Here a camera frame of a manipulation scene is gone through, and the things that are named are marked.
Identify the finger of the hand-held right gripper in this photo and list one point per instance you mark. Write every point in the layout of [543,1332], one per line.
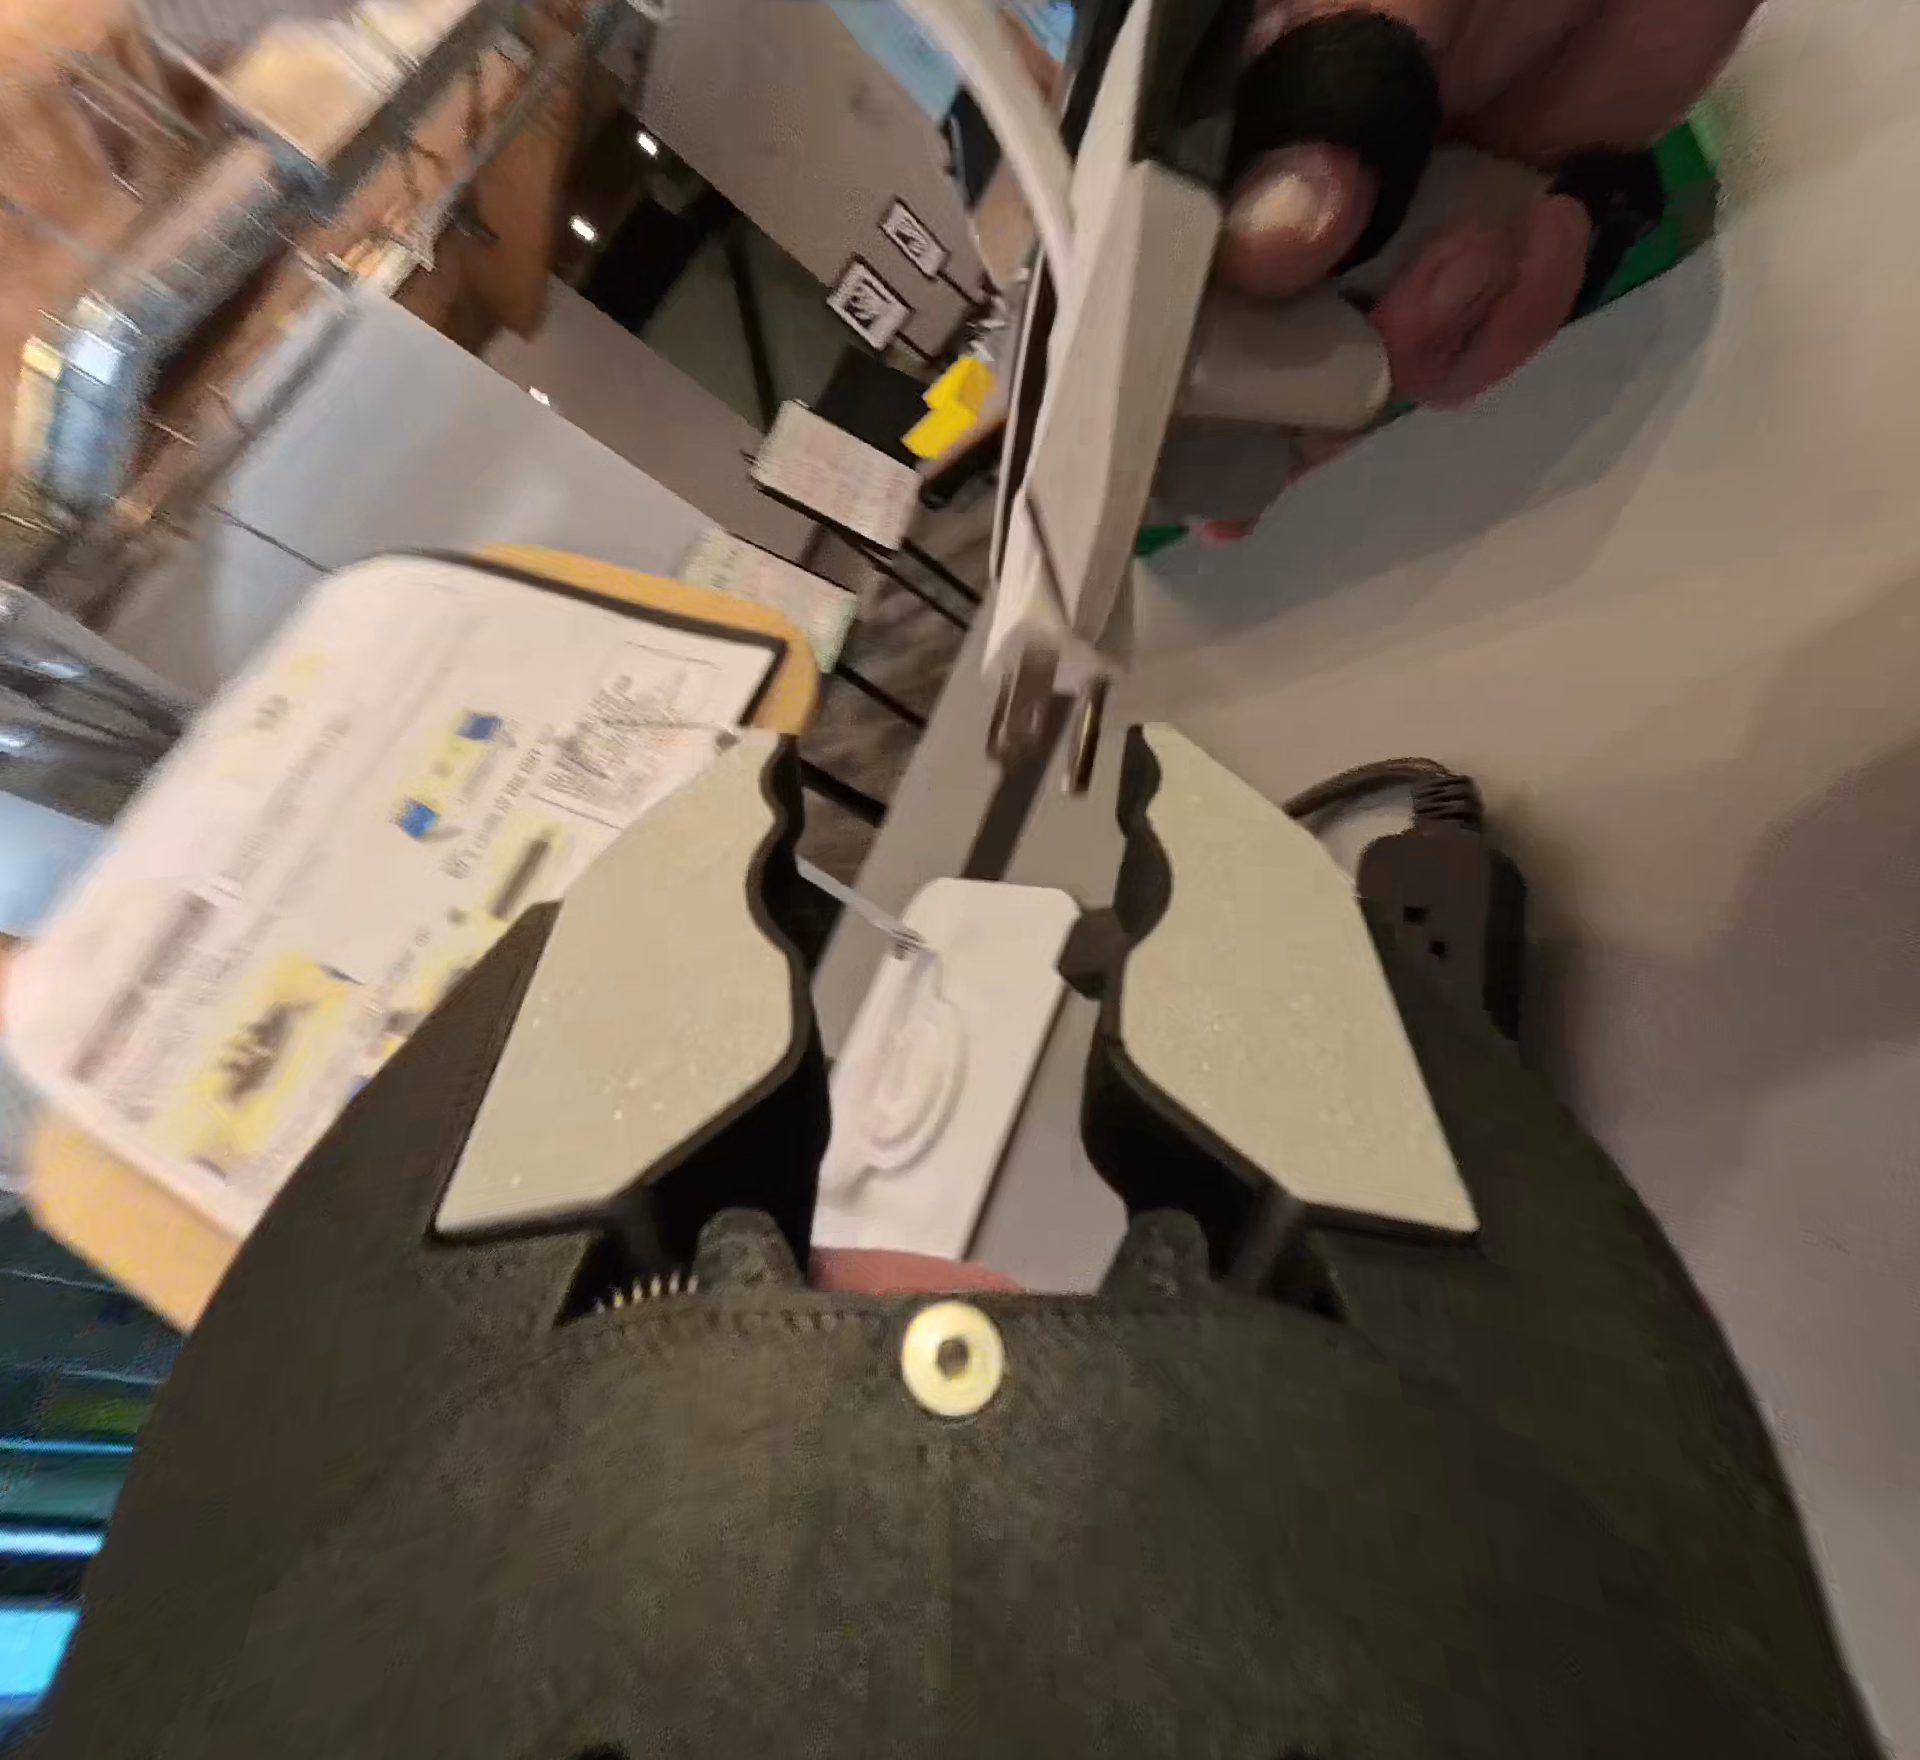
[1118,410]

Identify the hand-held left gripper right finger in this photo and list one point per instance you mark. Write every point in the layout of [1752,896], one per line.
[1273,1024]

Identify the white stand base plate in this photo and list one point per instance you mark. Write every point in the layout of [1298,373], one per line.
[958,1040]

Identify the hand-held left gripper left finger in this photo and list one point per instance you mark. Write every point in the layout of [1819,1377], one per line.
[630,1009]

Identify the white printed sign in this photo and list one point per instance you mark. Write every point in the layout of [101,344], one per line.
[833,476]
[765,581]

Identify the black power strip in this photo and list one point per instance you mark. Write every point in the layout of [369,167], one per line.
[1440,921]

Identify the printed instruction sheet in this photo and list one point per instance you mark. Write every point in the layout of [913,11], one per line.
[300,813]

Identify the wooden document board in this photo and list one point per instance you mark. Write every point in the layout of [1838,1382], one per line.
[136,1233]

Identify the black white marker tag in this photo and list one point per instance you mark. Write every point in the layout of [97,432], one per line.
[911,238]
[870,305]

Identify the yellow block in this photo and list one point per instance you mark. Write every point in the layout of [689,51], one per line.
[953,403]

